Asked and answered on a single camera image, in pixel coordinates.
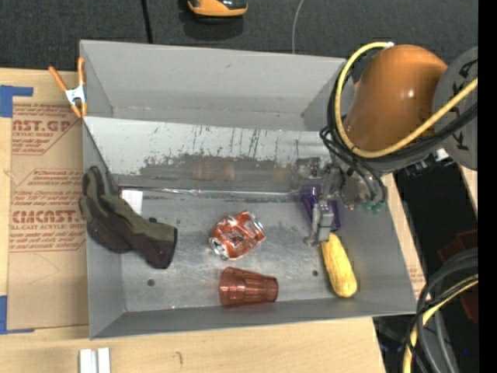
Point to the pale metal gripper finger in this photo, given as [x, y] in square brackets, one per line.
[315, 224]
[328, 224]

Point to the purple clear plastic object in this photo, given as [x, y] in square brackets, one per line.
[308, 200]

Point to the yellow corn cob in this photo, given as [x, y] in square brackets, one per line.
[339, 266]

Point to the crushed orange drink can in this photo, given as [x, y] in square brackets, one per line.
[237, 234]

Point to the red-brown clear plastic cup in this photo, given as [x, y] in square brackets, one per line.
[248, 288]

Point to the grey metal bin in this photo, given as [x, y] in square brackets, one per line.
[248, 91]

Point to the white flat square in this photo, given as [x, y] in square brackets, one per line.
[133, 200]

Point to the dark green and brown cloth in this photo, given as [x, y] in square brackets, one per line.
[124, 227]

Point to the brown cardboard board, red print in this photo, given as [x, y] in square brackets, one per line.
[46, 270]

